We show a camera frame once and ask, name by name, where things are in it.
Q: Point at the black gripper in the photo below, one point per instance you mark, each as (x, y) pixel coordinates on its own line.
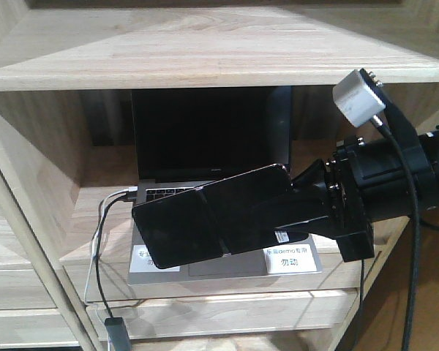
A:
(381, 180)

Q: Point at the black foldable smartphone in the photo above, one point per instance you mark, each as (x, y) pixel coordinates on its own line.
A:
(239, 214)

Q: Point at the light wooden desk shelf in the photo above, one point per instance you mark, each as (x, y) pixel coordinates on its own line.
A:
(52, 176)

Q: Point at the white right paper label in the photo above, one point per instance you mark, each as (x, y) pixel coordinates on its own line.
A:
(292, 258)

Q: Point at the white paper label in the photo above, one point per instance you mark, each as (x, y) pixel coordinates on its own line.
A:
(141, 262)
(292, 258)

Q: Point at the grey laptop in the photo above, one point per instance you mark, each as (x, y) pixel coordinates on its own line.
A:
(187, 137)

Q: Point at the white left paper label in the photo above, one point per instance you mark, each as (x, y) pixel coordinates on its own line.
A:
(141, 262)

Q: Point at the grey adapter dongle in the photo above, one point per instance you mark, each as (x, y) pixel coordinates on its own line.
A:
(118, 334)

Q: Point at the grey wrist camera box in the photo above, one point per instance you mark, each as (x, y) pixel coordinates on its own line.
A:
(355, 97)

